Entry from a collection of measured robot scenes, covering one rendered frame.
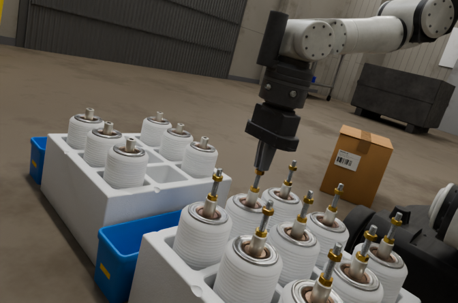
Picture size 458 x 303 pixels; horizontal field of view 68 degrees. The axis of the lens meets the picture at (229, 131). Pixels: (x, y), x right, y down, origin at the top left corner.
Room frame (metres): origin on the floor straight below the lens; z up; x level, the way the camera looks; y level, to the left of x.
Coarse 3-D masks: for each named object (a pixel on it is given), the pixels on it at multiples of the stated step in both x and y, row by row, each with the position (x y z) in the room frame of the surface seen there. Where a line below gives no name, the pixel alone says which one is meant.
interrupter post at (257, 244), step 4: (252, 236) 0.48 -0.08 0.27; (256, 236) 0.48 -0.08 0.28; (252, 240) 0.48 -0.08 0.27; (256, 240) 0.48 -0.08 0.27; (260, 240) 0.47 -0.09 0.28; (264, 240) 0.48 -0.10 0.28; (252, 244) 0.48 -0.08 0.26; (256, 244) 0.47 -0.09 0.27; (260, 244) 0.48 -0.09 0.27; (252, 248) 0.48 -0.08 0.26; (256, 248) 0.47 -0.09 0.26; (260, 248) 0.48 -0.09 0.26; (252, 252) 0.48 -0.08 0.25; (256, 252) 0.47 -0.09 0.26; (260, 252) 0.48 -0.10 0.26
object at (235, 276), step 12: (228, 252) 0.47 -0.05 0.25; (228, 264) 0.46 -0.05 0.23; (240, 264) 0.45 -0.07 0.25; (252, 264) 0.45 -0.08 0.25; (276, 264) 0.46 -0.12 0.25; (216, 276) 0.49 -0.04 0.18; (228, 276) 0.45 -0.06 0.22; (240, 276) 0.44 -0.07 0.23; (252, 276) 0.44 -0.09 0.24; (264, 276) 0.44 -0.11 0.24; (276, 276) 0.45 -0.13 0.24; (216, 288) 0.47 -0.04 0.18; (228, 288) 0.45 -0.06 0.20; (240, 288) 0.44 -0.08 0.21; (252, 288) 0.44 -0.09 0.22; (264, 288) 0.44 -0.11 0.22; (228, 300) 0.44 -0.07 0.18; (240, 300) 0.44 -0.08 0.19; (252, 300) 0.44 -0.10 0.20; (264, 300) 0.45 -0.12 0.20
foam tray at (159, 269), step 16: (144, 240) 0.55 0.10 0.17; (160, 240) 0.55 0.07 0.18; (144, 256) 0.54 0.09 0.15; (160, 256) 0.52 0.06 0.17; (176, 256) 0.52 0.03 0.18; (144, 272) 0.54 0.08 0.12; (160, 272) 0.51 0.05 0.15; (176, 272) 0.48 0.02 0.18; (192, 272) 0.49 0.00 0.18; (208, 272) 0.50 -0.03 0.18; (320, 272) 0.59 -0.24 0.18; (144, 288) 0.53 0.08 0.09; (160, 288) 0.50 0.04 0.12; (176, 288) 0.48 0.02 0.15; (192, 288) 0.46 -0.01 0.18; (208, 288) 0.46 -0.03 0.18
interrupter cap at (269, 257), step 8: (240, 240) 0.50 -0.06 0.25; (248, 240) 0.51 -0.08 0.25; (232, 248) 0.48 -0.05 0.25; (240, 248) 0.48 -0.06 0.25; (248, 248) 0.49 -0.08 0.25; (264, 248) 0.50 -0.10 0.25; (272, 248) 0.50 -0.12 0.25; (240, 256) 0.46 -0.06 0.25; (248, 256) 0.46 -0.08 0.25; (256, 256) 0.47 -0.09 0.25; (264, 256) 0.48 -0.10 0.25; (272, 256) 0.48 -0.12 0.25; (256, 264) 0.45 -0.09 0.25; (264, 264) 0.45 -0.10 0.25; (272, 264) 0.46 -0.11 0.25
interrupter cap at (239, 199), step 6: (234, 198) 0.65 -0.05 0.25; (240, 198) 0.66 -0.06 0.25; (258, 198) 0.68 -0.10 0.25; (240, 204) 0.63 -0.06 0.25; (246, 204) 0.64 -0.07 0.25; (258, 204) 0.66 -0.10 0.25; (264, 204) 0.66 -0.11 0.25; (246, 210) 0.62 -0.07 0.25; (252, 210) 0.62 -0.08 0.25; (258, 210) 0.63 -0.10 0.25
